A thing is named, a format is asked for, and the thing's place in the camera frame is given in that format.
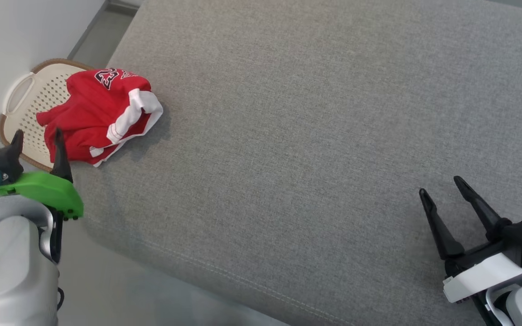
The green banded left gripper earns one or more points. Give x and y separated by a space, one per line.
48 190

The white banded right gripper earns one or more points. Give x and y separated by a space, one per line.
483 276

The cream perforated laundry basket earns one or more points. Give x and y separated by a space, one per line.
39 97

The red garment with white trim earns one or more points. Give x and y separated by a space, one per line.
84 117

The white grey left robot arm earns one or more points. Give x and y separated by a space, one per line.
12 271

